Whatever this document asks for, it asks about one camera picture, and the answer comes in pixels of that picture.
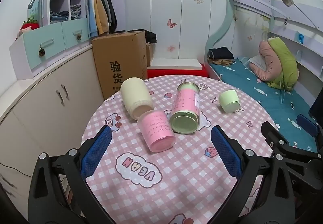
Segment cream cup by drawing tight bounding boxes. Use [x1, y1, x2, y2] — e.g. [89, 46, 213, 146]
[120, 77, 154, 120]

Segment dark folded clothes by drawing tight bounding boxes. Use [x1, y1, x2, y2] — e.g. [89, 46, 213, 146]
[208, 47, 235, 61]

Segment teal drawer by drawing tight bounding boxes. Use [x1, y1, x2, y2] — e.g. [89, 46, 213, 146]
[61, 17, 89, 51]
[23, 23, 64, 71]

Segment white pillow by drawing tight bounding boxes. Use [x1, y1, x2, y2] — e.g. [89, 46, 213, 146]
[249, 55, 263, 70]

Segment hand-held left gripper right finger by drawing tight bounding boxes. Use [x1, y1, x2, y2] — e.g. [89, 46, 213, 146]
[211, 125, 295, 224]

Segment folded jeans stack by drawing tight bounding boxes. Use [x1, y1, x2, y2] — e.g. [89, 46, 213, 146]
[70, 4, 82, 20]
[50, 11, 69, 24]

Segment pink pillow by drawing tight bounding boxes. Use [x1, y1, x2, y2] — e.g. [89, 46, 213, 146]
[249, 40, 281, 82]

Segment beige low cabinet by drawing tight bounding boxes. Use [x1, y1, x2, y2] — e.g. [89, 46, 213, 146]
[0, 44, 104, 224]

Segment large cardboard box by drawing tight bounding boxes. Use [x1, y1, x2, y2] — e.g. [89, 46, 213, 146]
[91, 31, 148, 100]

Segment pink and green pillows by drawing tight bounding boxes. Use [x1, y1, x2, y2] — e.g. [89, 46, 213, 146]
[267, 37, 300, 92]

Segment white board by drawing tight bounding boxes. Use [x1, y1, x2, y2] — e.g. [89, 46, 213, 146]
[151, 58, 202, 69]

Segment light blue jacket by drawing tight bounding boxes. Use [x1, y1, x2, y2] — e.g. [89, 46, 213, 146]
[85, 0, 99, 38]

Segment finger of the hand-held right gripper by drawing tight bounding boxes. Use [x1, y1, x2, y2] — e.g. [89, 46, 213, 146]
[297, 98, 323, 139]
[261, 121, 323, 164]

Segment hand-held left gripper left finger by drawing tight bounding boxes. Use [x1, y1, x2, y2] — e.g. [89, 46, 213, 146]
[27, 125, 113, 224]

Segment red cloth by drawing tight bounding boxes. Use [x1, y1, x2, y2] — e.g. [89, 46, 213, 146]
[147, 62, 210, 79]

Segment red strawberry plush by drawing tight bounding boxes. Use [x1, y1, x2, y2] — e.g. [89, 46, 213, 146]
[17, 18, 40, 38]

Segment beige folded clothes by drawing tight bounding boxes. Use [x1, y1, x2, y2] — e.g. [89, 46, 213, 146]
[209, 58, 237, 67]

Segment tan jacket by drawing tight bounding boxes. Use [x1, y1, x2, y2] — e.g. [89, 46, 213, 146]
[92, 0, 110, 36]

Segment small green cup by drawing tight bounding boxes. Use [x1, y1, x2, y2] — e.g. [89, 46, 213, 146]
[218, 89, 241, 114]

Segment black clothing pile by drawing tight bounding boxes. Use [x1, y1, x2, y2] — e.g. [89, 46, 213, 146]
[126, 29, 157, 44]

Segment dark jackets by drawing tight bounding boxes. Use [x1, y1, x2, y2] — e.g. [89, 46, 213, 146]
[98, 0, 118, 33]

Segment teal printed bedsheet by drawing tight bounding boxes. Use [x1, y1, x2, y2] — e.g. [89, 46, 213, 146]
[208, 56, 323, 153]

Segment black cable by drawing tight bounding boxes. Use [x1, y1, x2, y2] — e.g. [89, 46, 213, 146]
[0, 162, 33, 178]

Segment tall pink and green cup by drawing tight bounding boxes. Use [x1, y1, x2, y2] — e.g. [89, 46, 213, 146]
[169, 83, 201, 135]

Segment pink checkered round table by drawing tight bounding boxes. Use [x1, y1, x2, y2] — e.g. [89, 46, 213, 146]
[81, 75, 279, 224]

